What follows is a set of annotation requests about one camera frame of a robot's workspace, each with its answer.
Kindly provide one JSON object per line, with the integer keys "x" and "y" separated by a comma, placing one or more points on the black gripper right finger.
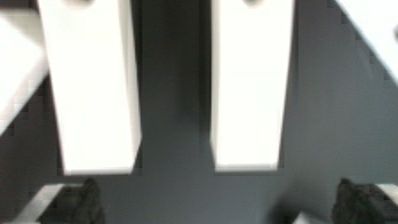
{"x": 366, "y": 203}

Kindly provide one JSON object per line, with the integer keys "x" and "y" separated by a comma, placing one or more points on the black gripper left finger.
{"x": 80, "y": 206}

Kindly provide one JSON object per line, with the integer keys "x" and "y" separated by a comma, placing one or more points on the white right fence bar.
{"x": 373, "y": 17}

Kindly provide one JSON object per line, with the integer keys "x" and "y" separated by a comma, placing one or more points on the white chair seat part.
{"x": 23, "y": 62}

